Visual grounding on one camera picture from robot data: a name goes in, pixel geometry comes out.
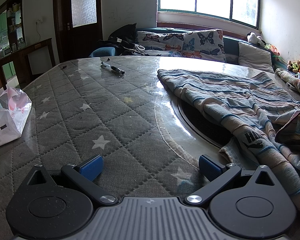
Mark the blue sofa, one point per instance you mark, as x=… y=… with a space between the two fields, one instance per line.
x=102 y=51

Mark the butterfly print cushion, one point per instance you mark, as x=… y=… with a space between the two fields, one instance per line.
x=202 y=45
x=157 y=38

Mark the folded beige cloth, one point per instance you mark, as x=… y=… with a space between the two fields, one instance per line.
x=298 y=81

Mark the round black induction cooker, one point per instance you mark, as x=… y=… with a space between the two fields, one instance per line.
x=197 y=125

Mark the white pink plastic bag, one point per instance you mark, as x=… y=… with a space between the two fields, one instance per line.
x=7 y=125

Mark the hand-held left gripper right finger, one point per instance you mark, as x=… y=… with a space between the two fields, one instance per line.
x=210 y=168

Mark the white pillow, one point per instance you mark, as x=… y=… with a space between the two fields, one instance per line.
x=255 y=55

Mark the dark wooden glass door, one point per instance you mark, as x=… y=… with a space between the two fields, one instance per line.
x=65 y=42

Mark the blue beige striped towel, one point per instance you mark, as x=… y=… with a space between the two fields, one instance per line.
x=227 y=100

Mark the grey star quilted table cover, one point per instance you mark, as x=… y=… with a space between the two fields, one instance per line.
x=90 y=120

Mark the black clear pen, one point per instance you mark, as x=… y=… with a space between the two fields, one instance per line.
x=112 y=68

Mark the black bag pile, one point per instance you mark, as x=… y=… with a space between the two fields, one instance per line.
x=122 y=38

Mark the white wall socket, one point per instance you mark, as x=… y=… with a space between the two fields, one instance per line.
x=40 y=19

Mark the wooden glass cabinet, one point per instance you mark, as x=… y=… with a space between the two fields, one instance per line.
x=1 y=12

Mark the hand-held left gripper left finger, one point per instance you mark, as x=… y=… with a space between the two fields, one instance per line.
x=91 y=167

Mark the orange plush toy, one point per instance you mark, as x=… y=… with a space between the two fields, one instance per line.
x=273 y=49

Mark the dark wooden desk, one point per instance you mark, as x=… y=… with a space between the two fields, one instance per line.
x=20 y=52

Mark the panda plush toy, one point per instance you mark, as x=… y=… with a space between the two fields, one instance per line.
x=255 y=38

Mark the brown plush toys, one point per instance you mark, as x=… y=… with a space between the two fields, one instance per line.
x=296 y=66

